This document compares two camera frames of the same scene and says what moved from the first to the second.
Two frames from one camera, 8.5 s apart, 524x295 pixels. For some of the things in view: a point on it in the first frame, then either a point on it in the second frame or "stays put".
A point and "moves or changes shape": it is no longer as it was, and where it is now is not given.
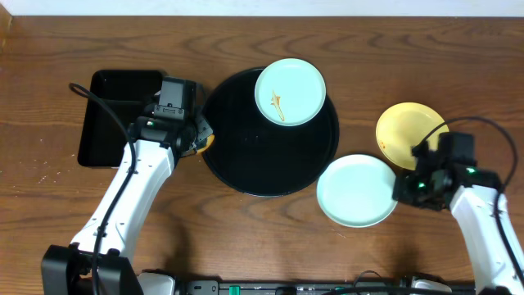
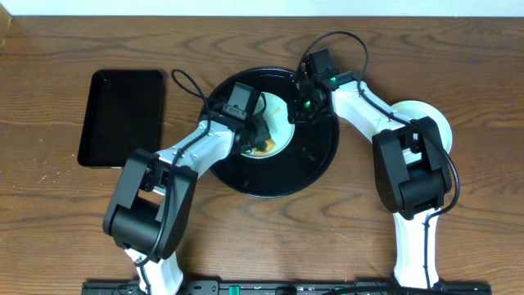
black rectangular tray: [103, 139] stays put
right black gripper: [403, 191] -> [295, 115]
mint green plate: [357, 190] -> [413, 110]
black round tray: [251, 155] stays put
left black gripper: [192, 122] -> [258, 136]
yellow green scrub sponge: [205, 145] moves or changes shape
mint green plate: [290, 92] -> [280, 129]
